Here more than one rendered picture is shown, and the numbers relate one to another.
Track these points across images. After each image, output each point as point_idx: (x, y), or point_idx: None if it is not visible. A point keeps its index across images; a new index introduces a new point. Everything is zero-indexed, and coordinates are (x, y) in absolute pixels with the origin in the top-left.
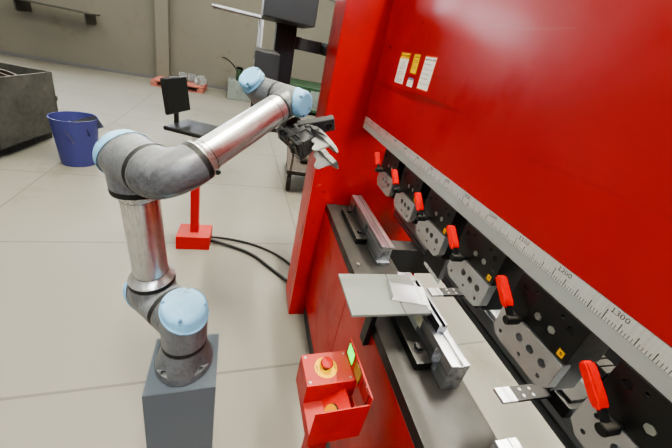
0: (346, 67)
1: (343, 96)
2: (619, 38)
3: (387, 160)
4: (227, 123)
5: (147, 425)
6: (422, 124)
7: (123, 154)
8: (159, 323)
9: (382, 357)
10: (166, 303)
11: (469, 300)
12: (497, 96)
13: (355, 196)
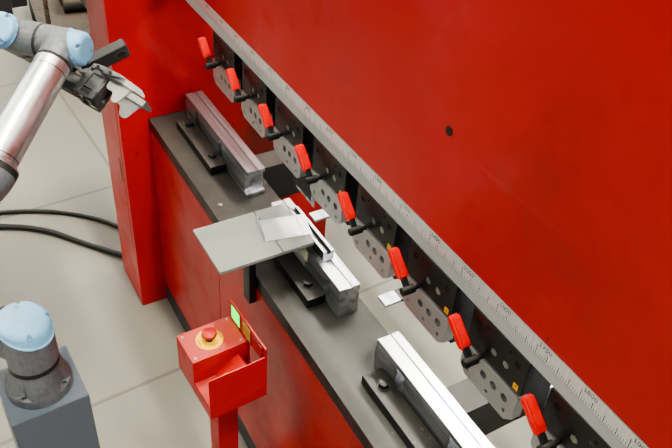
0: None
1: None
2: None
3: (219, 49)
4: (8, 113)
5: None
6: (246, 6)
7: None
8: (3, 347)
9: (271, 307)
10: (3, 324)
11: (333, 220)
12: None
13: (192, 96)
